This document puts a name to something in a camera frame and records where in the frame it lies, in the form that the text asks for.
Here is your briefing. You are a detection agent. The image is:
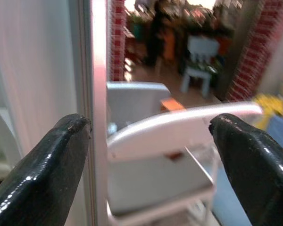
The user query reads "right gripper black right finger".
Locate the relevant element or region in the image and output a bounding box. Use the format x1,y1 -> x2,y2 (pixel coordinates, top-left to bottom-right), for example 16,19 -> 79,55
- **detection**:
208,113 -> 283,226

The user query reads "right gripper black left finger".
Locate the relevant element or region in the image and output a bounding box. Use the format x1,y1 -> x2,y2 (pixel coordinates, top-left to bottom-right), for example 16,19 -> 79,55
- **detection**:
0,113 -> 93,226

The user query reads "silver mini fridge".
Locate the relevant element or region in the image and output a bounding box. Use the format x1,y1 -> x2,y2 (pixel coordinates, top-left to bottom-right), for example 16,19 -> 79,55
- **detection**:
0,0 -> 108,226

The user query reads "blue cloth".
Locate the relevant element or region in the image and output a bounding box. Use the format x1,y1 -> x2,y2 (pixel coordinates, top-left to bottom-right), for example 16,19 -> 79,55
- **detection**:
266,114 -> 283,144

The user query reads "yellow item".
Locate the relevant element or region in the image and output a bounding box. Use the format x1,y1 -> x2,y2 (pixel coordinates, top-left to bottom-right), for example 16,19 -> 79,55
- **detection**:
252,93 -> 283,130

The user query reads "single orange brick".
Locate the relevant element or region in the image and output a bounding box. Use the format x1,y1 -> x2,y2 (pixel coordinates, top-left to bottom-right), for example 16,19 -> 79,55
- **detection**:
159,98 -> 186,112

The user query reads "small light blue chair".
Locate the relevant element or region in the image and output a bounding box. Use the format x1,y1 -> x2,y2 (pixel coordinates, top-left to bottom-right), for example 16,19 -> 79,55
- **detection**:
180,35 -> 220,97

